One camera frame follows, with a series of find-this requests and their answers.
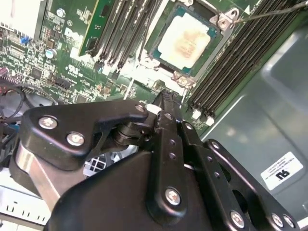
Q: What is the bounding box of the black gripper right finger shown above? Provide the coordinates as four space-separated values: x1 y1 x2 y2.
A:
172 92 301 231

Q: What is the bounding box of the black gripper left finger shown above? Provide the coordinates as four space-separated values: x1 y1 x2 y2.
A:
9 89 188 224

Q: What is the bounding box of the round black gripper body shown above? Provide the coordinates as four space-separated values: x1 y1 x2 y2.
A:
47 149 248 231

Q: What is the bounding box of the metal socket cover frame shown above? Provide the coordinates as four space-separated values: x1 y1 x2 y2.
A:
120 69 193 109

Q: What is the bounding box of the CPU with silver top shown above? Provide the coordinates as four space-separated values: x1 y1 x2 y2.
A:
144 4 223 77

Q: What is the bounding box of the metal wire locking lever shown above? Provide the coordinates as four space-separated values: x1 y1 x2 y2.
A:
233 2 308 25

